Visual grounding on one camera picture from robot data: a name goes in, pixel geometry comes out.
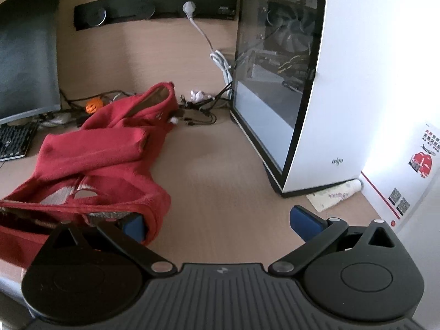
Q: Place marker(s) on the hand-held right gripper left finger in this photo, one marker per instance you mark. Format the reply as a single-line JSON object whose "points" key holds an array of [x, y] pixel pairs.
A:
{"points": [[134, 227]]}

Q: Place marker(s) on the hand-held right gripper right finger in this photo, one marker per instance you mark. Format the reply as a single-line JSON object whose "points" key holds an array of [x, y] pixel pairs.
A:
{"points": [[305, 225]]}

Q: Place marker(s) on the red hoodie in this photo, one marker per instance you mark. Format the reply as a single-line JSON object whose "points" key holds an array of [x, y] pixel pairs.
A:
{"points": [[92, 151]]}

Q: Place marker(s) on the floral paper cup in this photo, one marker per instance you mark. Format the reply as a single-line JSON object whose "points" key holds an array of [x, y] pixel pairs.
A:
{"points": [[335, 196]]}

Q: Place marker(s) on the white carton with red print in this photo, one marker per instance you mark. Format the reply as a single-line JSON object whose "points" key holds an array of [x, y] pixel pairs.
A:
{"points": [[402, 165]]}

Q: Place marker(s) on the orange pumpkin figure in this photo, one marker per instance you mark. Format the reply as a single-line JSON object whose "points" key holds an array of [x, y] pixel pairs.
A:
{"points": [[94, 106]]}

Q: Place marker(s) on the white glass-sided computer case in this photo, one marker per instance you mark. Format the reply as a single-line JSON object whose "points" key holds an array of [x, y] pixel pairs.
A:
{"points": [[347, 92]]}

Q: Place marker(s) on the white crumpled paper flower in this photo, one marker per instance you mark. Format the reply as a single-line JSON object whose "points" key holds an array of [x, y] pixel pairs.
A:
{"points": [[196, 95]]}

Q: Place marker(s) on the black keyboard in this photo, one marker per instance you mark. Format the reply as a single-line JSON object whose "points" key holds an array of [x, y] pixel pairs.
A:
{"points": [[15, 139]]}

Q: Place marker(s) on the black computer monitor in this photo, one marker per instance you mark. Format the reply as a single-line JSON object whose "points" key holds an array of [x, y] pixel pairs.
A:
{"points": [[24, 58]]}

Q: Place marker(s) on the black wall socket rail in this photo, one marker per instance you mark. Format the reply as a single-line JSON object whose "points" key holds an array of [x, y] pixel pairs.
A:
{"points": [[137, 8]]}

